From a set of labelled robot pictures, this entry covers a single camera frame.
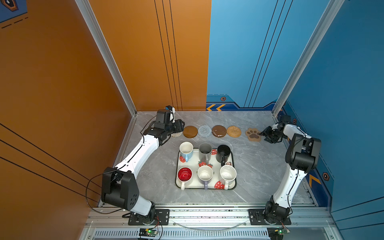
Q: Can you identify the light brown wooden coaster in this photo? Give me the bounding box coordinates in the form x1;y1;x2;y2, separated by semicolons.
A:
183;126;198;139

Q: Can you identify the paw shaped wooden coaster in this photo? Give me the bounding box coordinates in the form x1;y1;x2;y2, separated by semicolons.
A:
245;128;262;142

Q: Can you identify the blue grey woven coaster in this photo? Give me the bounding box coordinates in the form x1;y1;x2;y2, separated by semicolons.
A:
198;125;212;138

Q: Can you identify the tan rattan coaster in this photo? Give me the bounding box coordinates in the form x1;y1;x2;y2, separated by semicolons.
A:
227;126;242;138

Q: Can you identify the dark brown worn coaster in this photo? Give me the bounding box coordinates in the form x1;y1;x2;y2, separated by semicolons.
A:
212;125;227;138

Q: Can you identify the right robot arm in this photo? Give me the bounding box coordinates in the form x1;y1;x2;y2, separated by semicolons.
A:
259;122;322;225

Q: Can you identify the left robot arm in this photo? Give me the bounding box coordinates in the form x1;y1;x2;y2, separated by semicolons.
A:
101;120;185;224

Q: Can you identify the light blue mug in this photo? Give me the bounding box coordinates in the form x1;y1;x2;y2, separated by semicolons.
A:
179;142;194;163

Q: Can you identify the grey mug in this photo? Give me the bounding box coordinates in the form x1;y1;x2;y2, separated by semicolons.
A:
199;143;213;164

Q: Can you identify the red interior white mug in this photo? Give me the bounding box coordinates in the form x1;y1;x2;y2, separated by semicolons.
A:
177;167;193;191

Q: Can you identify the black mug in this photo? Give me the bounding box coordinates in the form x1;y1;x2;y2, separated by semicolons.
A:
216;145;231;166

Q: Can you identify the right green circuit board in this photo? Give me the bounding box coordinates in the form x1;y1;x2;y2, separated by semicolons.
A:
267;228;291;240

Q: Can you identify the green circuit board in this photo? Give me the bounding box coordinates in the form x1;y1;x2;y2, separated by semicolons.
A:
138;229;159;240
267;228;291;240

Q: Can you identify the left green circuit board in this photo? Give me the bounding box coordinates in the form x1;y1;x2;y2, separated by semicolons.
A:
138;229;159;240

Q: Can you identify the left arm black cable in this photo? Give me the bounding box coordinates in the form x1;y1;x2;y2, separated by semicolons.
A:
85;115;163;215

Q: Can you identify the white purple handled mug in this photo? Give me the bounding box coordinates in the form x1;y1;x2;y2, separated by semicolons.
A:
197;166;214;190

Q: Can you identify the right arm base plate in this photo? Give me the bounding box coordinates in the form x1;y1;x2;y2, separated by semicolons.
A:
248;209;292;226

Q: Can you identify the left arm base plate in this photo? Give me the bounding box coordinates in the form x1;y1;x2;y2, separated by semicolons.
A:
128;209;170;226

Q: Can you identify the aluminium front rail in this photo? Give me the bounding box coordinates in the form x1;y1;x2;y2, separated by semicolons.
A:
84;204;336;229

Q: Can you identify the right aluminium corner post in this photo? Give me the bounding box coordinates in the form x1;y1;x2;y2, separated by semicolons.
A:
272;0;345;118

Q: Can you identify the aluminium corner post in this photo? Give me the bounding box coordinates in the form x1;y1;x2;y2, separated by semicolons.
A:
75;0;137;117
272;0;345;118

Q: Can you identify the left aluminium corner post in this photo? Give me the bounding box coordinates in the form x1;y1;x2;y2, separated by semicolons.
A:
75;0;137;117

